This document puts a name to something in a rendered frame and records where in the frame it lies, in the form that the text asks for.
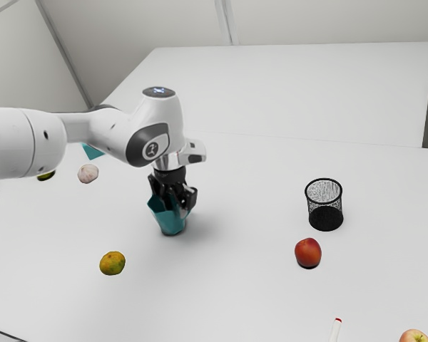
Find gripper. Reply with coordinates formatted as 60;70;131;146
147;168;199;219

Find teal faceted mug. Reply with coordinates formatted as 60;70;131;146
146;193;190;237

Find orange-green mandarin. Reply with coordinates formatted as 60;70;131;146
99;250;127;276

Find garlic bulb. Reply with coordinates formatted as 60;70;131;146
77;163;101;185

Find teal angular object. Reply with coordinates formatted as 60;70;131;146
81;142;105;161

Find red peach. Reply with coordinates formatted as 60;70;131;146
294;237;322;269

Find black mesh pen holder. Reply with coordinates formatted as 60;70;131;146
303;177;345;232

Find white pen with red cap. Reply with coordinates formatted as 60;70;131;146
327;316;344;342

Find red-yellow apple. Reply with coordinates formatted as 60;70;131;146
399;328;428;342

